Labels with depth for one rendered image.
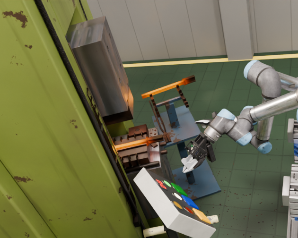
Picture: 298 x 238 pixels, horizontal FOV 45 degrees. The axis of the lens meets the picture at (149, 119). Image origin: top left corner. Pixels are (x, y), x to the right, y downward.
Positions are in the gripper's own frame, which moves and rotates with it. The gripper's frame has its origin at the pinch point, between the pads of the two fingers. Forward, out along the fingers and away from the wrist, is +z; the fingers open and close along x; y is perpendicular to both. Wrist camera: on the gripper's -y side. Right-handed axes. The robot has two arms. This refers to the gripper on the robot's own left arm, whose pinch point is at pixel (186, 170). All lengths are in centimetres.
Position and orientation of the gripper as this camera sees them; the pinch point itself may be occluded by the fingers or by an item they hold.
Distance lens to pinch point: 176.7
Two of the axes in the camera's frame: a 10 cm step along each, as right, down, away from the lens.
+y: -6.6, -4.3, -6.2
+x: 4.4, 4.5, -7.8
